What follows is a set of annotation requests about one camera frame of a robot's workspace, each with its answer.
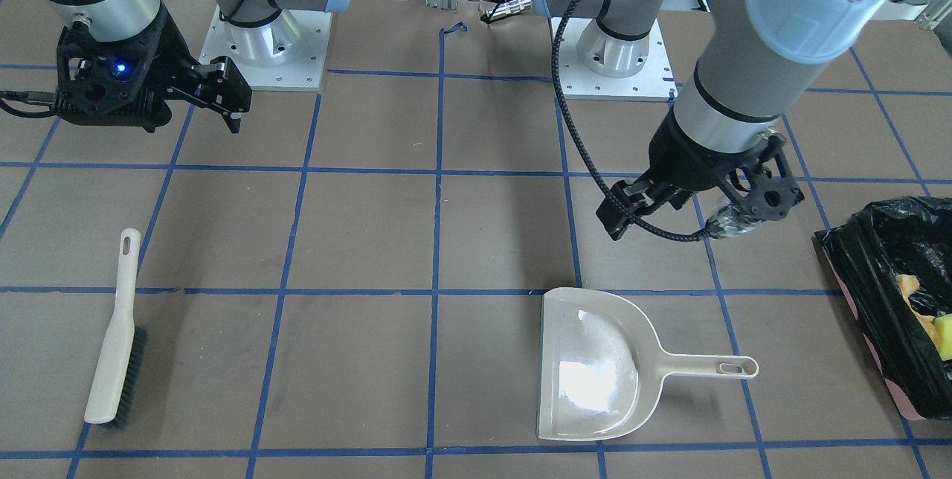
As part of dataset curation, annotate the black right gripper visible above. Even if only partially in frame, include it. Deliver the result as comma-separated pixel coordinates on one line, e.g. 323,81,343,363
134,7,252,134

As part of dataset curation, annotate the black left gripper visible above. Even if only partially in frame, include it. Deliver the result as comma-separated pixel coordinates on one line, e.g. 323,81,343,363
596,107,752,242

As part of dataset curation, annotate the beige plastic dustpan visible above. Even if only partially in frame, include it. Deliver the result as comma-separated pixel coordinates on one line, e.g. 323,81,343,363
536,287,759,442

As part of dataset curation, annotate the croissant bread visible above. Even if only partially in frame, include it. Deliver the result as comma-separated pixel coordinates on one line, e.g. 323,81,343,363
896,274,938,338

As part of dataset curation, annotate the beige hand brush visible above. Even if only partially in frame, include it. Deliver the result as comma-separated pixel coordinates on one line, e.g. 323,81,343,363
84,228,147,429

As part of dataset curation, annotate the yellow green sponge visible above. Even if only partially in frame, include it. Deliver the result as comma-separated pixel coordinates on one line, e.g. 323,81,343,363
931,313,952,361

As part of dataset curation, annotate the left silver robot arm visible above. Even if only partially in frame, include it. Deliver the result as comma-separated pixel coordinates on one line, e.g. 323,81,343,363
533,0,939,242

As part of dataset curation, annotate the black bag lined bin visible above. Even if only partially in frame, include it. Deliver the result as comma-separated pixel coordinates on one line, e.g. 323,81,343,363
814,196,951,420

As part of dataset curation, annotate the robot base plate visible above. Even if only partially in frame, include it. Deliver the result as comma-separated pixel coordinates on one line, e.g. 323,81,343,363
198,9,335,92
559,18,677,102

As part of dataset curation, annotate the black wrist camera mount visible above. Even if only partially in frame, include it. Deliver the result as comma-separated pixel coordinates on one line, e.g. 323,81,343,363
52,20,171,133

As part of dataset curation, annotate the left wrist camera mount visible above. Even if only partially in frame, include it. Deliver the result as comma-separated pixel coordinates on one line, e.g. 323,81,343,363
718,130,805,221

